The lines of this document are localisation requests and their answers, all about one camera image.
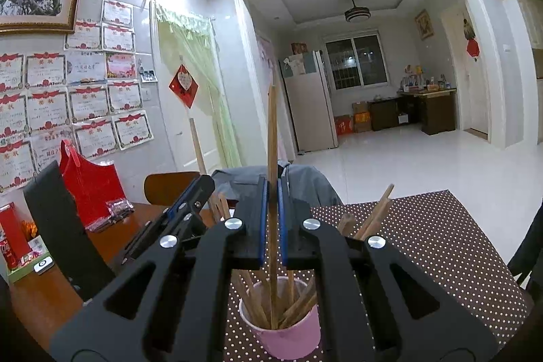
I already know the wooden chopstick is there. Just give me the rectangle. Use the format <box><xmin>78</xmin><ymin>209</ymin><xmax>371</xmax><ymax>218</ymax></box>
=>
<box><xmin>354</xmin><ymin>184</ymin><xmax>394</xmax><ymax>241</ymax></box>
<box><xmin>189</xmin><ymin>118</ymin><xmax>221</xmax><ymax>222</ymax></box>
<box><xmin>279</xmin><ymin>277</ymin><xmax>317</xmax><ymax>330</ymax></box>
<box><xmin>268</xmin><ymin>83</ymin><xmax>278</xmax><ymax>330</ymax></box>

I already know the brown wooden chair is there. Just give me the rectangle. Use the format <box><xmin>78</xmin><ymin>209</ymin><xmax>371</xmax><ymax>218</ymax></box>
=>
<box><xmin>144</xmin><ymin>172</ymin><xmax>200</xmax><ymax>206</ymax></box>

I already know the white smartphone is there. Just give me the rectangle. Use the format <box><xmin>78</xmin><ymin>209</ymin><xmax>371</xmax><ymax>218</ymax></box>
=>
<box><xmin>33</xmin><ymin>255</ymin><xmax>54</xmax><ymax>275</ymax></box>

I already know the clear plastic packet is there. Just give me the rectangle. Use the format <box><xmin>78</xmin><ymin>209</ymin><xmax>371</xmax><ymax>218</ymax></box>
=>
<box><xmin>87</xmin><ymin>198</ymin><xmax>134</xmax><ymax>232</ymax></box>

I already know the red gift bag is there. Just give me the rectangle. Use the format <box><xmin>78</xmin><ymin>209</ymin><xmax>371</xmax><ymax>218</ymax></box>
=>
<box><xmin>60</xmin><ymin>140</ymin><xmax>125</xmax><ymax>228</ymax></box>

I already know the wooden chopstick in cup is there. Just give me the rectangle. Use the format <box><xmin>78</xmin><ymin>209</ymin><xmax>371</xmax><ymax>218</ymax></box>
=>
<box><xmin>354</xmin><ymin>184</ymin><xmax>394</xmax><ymax>241</ymax></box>
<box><xmin>279</xmin><ymin>277</ymin><xmax>317</xmax><ymax>330</ymax></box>

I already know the pink cylindrical cup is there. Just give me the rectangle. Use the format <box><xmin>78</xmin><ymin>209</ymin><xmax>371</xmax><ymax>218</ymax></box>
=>
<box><xmin>237</xmin><ymin>275</ymin><xmax>322</xmax><ymax>361</ymax></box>

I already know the brown polka dot tablecloth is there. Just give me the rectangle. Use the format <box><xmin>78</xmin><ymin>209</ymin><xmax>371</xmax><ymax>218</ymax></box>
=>
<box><xmin>223</xmin><ymin>190</ymin><xmax>532</xmax><ymax>361</ymax></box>

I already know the red diamond door decoration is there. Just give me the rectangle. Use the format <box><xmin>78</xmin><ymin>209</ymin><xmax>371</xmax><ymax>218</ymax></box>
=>
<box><xmin>168</xmin><ymin>64</ymin><xmax>199</xmax><ymax>108</ymax></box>

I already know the grey jacket on chair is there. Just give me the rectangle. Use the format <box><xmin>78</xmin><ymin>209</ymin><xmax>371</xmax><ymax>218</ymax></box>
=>
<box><xmin>212</xmin><ymin>161</ymin><xmax>342</xmax><ymax>208</ymax></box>

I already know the white refrigerator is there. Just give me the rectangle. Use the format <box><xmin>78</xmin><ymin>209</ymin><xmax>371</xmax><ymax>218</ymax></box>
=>
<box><xmin>281</xmin><ymin>52</ymin><xmax>339</xmax><ymax>152</ymax></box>

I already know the dark jacket on chair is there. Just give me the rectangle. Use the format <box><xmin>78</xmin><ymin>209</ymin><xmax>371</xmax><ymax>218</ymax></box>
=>
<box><xmin>507</xmin><ymin>205</ymin><xmax>543</xmax><ymax>302</ymax></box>

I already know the green sheer curtain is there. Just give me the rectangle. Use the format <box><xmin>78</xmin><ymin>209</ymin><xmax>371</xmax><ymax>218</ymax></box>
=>
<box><xmin>154</xmin><ymin>3</ymin><xmax>242</xmax><ymax>168</ymax></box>

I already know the red cardboard box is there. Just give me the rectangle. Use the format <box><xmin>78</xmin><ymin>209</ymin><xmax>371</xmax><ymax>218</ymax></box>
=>
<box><xmin>334</xmin><ymin>115</ymin><xmax>354</xmax><ymax>137</ymax></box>

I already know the dark wooden desk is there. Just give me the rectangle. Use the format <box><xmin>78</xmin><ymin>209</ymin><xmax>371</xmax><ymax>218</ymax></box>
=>
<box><xmin>367</xmin><ymin>88</ymin><xmax>456</xmax><ymax>135</ymax></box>

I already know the window with bars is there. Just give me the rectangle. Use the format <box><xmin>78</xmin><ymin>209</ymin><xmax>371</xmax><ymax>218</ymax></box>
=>
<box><xmin>326</xmin><ymin>33</ymin><xmax>388</xmax><ymax>90</ymax></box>

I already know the ceiling lamp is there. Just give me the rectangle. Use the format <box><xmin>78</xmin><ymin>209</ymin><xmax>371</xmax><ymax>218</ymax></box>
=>
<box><xmin>344</xmin><ymin>0</ymin><xmax>371</xmax><ymax>23</ymax></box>

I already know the small framed picture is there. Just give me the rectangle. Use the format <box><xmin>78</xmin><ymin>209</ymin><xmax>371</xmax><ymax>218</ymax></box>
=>
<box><xmin>415</xmin><ymin>10</ymin><xmax>434</xmax><ymax>40</ymax></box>

